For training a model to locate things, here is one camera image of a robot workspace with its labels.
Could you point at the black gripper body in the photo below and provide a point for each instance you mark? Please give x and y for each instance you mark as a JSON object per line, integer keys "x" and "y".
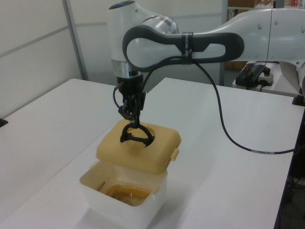
{"x": 130, "y": 86}

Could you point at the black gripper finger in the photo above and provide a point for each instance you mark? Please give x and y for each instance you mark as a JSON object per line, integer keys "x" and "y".
{"x": 142, "y": 101}
{"x": 127, "y": 109}

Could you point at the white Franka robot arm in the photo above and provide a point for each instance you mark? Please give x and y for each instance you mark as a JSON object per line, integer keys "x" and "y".
{"x": 238, "y": 26}

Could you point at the white plastic tool case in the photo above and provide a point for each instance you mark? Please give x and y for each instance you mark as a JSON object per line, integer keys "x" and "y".
{"x": 114, "y": 210}

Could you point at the brown cardboard box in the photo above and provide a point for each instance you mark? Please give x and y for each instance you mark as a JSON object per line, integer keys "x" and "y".
{"x": 236, "y": 65}

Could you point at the black electronic box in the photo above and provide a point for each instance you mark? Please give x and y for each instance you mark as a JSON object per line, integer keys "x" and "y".
{"x": 247, "y": 76}

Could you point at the black table clamp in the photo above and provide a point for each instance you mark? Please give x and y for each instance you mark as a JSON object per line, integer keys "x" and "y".
{"x": 3, "y": 122}
{"x": 299, "y": 99}

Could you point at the grey partition post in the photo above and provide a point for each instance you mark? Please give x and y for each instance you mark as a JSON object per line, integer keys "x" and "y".
{"x": 76, "y": 40}

